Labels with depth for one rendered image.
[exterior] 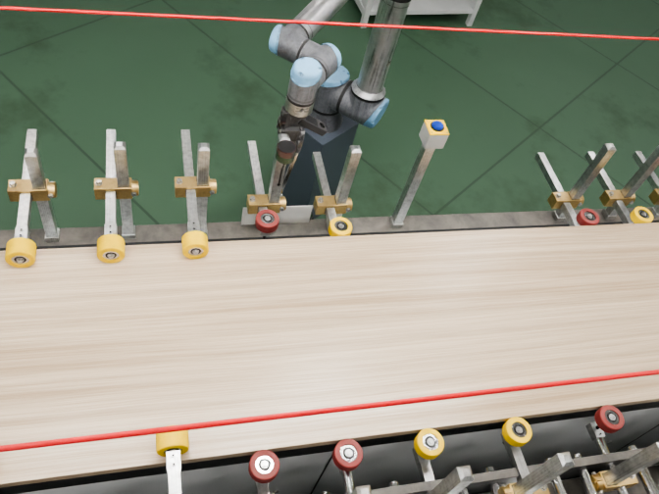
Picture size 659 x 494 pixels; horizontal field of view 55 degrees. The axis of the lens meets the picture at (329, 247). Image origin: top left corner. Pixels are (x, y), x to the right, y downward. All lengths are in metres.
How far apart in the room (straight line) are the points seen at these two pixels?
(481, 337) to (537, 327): 0.21
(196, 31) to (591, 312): 3.09
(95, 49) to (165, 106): 0.63
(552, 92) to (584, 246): 2.45
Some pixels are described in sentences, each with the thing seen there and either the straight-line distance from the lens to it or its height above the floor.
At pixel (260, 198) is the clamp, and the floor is 0.87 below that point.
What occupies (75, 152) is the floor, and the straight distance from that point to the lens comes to 3.63.
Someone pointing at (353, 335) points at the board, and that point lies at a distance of 1.97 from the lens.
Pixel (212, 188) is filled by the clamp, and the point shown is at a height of 0.96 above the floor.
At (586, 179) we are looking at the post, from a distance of 2.71.
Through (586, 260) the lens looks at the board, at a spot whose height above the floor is 0.90.
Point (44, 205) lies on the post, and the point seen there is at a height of 0.89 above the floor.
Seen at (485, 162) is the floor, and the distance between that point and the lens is 4.05.
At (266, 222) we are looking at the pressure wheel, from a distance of 2.15.
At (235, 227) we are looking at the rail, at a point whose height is 0.70.
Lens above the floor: 2.58
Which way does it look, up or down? 52 degrees down
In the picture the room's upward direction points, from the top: 17 degrees clockwise
